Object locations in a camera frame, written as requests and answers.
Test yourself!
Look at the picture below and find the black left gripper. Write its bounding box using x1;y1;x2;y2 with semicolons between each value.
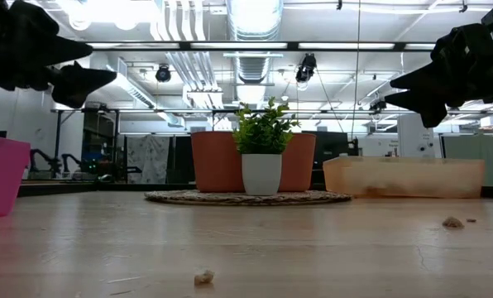
0;0;117;109

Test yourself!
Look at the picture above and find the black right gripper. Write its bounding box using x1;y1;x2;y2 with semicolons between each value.
384;22;493;129

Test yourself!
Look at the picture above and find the white cabinet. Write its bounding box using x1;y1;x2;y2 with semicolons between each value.
397;113;436;161

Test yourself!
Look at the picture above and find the black shelving rack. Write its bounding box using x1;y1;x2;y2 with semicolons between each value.
82;109;122;181

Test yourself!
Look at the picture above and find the grey-green partition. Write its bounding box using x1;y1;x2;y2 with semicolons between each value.
442;134;493;188

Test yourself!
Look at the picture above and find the translucent orange plastic bin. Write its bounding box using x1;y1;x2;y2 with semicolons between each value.
323;156;486;199

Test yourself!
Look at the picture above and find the black monitor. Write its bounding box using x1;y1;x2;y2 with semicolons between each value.
302;131;352;169

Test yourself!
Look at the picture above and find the white patterned cloth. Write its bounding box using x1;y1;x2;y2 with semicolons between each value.
126;135;172;184

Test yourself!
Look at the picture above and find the thin black overhead beam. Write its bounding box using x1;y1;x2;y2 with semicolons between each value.
51;108;493;116

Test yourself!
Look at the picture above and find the pink plastic bin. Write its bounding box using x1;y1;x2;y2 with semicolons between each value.
0;132;31;220

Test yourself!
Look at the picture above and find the brown crumb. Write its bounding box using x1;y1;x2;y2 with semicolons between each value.
442;215;465;229

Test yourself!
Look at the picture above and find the terracotta plastic basket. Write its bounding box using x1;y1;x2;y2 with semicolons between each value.
190;131;317;194

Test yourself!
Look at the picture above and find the green plant in white pot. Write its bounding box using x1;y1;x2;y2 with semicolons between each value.
232;97;301;197

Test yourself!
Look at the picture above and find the round woven placemat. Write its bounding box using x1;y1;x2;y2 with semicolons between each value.
143;189;353;207

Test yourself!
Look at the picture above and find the large beige crumb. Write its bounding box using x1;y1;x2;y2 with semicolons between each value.
194;269;215;286

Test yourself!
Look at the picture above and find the thin hanging cable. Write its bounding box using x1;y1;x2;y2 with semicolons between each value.
350;0;362;140

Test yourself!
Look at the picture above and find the round black ceiling camera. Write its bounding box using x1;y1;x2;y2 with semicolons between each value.
155;64;173;84

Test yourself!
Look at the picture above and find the black ceiling-hung camera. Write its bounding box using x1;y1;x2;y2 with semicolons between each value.
294;53;318;84

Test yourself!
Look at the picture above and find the silver ceiling duct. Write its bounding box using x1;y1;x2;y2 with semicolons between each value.
225;0;285;104

